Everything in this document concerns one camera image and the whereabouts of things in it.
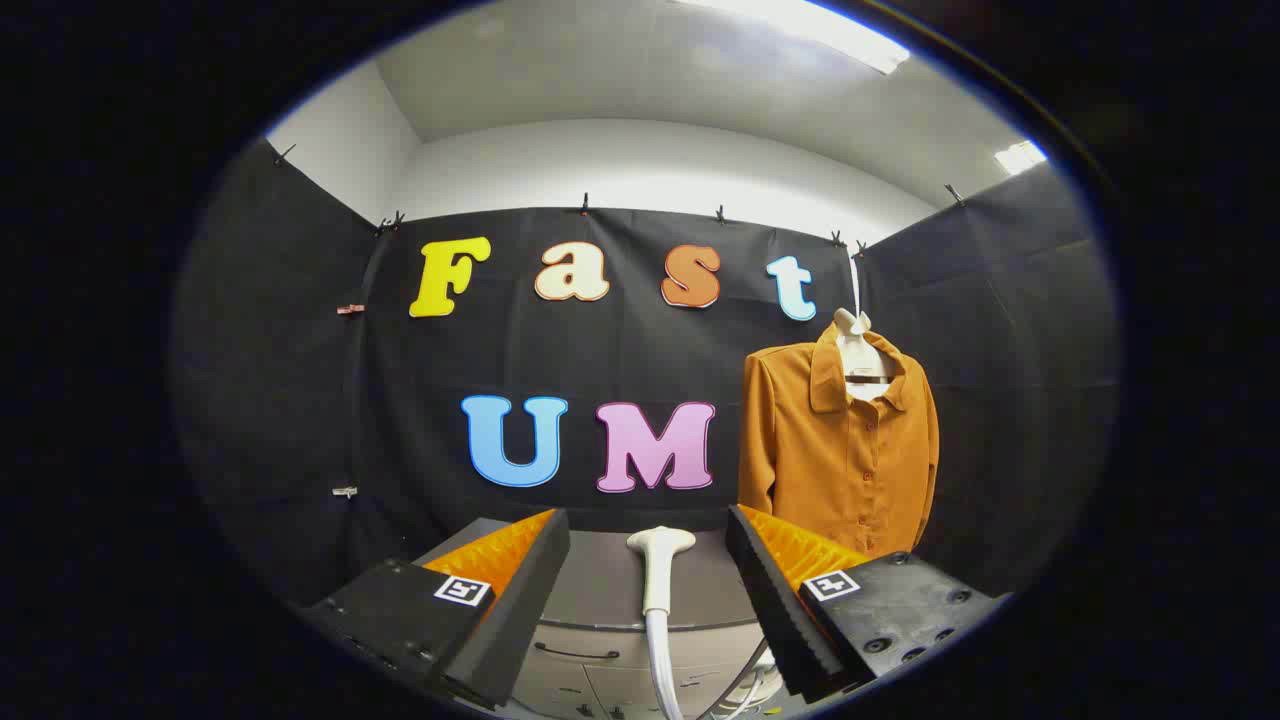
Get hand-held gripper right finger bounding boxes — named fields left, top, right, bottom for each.
left=726, top=505, right=1011, bottom=703

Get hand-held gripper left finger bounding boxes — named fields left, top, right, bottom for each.
left=300, top=508, right=571, bottom=711

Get white garment steamer head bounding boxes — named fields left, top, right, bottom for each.
left=627, top=527, right=697, bottom=617

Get orange button-up shirt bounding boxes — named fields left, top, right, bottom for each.
left=738, top=322, right=941, bottom=559

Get grey cabinet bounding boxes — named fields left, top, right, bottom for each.
left=415, top=518, right=801, bottom=720

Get white mannequin torso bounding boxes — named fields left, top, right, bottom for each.
left=833, top=308, right=906, bottom=402

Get small ceiling light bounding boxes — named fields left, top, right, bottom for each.
left=994, top=140, right=1049, bottom=177

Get long ceiling light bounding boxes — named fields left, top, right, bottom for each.
left=680, top=0, right=913, bottom=77

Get thin cables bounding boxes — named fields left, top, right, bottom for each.
left=698, top=640, right=783, bottom=720

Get white steamer hose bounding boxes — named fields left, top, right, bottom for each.
left=645, top=610, right=687, bottom=720

